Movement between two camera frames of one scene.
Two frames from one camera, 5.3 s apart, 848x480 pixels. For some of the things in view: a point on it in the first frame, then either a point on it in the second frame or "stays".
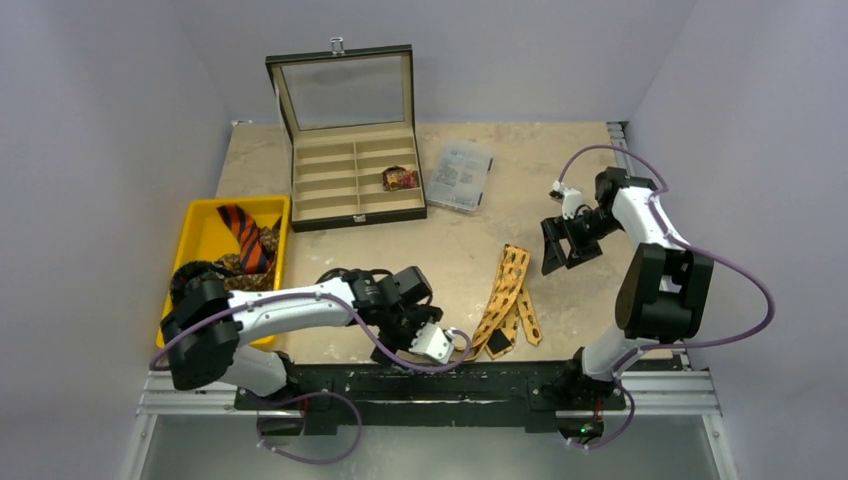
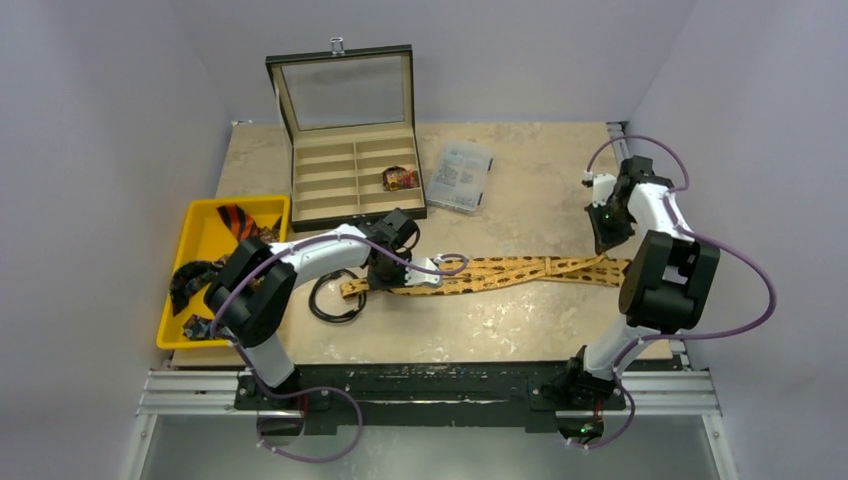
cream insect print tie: (510, 299) → (506, 273)
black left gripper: (420, 314) → (375, 283)
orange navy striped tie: (255, 256) stays
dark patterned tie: (188, 270) stays
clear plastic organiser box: (458, 175) stays
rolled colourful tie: (398, 178) stays
